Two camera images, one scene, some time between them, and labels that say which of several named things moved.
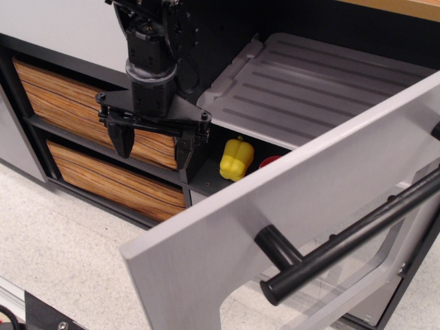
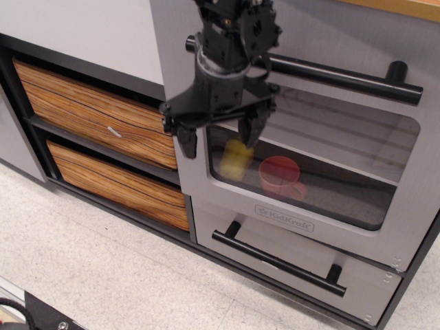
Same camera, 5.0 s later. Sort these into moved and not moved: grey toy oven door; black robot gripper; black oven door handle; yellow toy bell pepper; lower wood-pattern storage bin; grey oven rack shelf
Moved: grey toy oven door; black robot gripper; black oven door handle; grey oven rack shelf
Not moved: lower wood-pattern storage bin; yellow toy bell pepper
